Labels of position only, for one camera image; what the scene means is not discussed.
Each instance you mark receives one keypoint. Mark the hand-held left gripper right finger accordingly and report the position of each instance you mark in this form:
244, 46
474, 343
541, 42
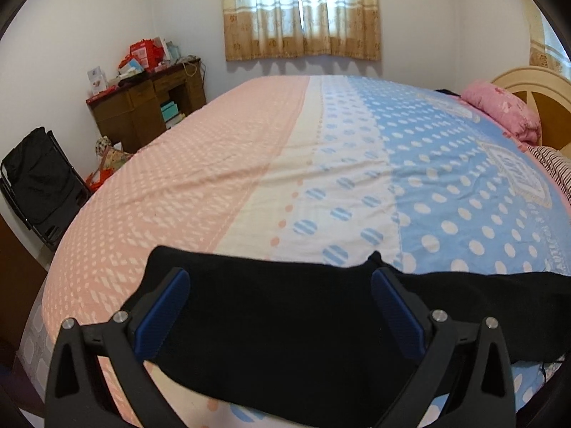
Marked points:
399, 316

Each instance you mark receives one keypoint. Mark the striped pillow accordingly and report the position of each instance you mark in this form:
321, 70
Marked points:
555, 165

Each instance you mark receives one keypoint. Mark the white and blue box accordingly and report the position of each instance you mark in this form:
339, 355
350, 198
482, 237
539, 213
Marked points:
130, 67

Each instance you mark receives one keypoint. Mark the cream wooden headboard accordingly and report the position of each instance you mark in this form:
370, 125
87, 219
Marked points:
551, 98

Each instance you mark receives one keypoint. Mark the beige floral window curtain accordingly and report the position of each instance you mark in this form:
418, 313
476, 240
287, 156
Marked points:
301, 13
546, 51

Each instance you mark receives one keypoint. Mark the white greeting card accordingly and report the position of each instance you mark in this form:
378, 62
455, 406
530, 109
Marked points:
97, 81

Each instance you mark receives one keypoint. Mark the brown wooden door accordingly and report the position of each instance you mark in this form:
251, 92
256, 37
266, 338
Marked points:
18, 285

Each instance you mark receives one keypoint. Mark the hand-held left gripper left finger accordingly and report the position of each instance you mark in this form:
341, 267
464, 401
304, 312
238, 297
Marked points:
163, 316

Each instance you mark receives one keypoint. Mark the teal box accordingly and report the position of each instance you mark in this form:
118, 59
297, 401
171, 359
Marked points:
169, 111

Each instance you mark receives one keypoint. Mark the red gift box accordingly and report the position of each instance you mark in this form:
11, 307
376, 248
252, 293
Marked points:
145, 53

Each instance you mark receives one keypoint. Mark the red plastic bag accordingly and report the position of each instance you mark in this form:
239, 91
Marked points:
96, 180

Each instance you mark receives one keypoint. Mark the brown wooden desk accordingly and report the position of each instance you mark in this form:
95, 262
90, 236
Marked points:
134, 107

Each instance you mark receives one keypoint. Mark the patterned gift bag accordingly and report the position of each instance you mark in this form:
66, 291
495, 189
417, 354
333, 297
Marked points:
113, 156

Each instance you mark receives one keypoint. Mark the black pants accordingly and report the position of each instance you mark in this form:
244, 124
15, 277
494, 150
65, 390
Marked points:
290, 321

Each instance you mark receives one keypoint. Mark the bed with dotted sheet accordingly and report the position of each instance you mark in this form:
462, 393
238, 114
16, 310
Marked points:
267, 165

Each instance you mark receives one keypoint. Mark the black folding chair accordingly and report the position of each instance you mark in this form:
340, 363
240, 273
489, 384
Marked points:
38, 183

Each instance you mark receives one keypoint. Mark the pink pillow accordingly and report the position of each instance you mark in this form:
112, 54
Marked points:
504, 107

